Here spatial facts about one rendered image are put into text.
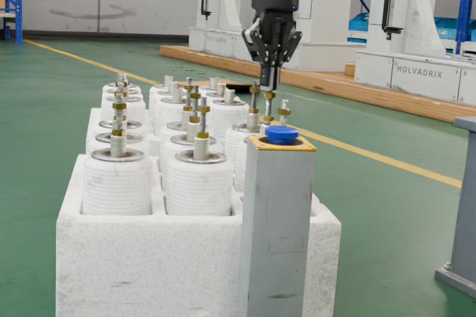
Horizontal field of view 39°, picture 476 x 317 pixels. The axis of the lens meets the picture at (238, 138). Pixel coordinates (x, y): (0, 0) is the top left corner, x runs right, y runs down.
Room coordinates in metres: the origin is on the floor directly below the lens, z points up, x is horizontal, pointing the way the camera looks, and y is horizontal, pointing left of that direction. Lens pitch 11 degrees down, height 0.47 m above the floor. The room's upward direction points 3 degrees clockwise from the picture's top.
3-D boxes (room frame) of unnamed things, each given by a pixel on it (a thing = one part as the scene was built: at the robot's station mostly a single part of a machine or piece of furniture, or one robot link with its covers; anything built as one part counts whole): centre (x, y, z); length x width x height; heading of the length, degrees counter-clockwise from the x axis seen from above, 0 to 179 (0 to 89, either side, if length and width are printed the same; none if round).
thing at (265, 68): (1.06, -0.03, 0.37); 0.03 x 0.01 x 0.05; 138
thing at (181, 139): (1.06, 0.07, 0.25); 0.08 x 0.08 x 0.01
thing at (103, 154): (0.92, 0.17, 0.25); 0.08 x 0.08 x 0.01
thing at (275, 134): (0.78, -0.05, 0.32); 0.04 x 0.04 x 0.02
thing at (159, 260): (1.06, 0.07, 0.09); 0.39 x 0.39 x 0.18; 10
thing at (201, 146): (0.94, 0.05, 0.26); 0.02 x 0.02 x 0.03
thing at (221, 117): (1.50, 0.02, 0.16); 0.10 x 0.10 x 0.18
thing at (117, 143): (0.92, 0.17, 0.26); 0.02 x 0.02 x 0.03
